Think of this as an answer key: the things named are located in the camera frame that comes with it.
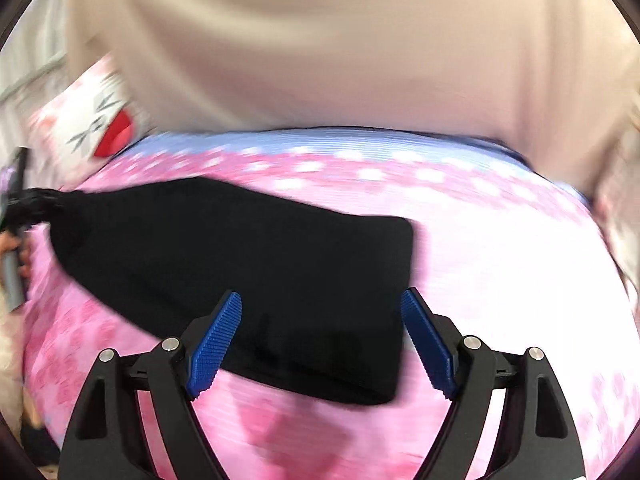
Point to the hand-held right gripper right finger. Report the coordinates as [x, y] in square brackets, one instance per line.
[430, 345]

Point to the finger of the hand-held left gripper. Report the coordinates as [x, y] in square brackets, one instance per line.
[42, 203]

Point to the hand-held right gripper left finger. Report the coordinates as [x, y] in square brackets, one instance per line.
[215, 345]

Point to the black pants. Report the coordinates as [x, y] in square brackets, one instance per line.
[200, 260]

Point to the person's left hand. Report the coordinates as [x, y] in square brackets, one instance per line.
[11, 244]

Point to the pink floral bed sheet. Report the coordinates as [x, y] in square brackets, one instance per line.
[475, 260]

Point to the cat face pillow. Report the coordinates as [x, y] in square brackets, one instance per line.
[95, 120]

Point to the white satin curtain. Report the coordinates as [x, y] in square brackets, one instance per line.
[30, 60]

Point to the beige hanging cloth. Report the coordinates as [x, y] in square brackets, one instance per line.
[325, 50]

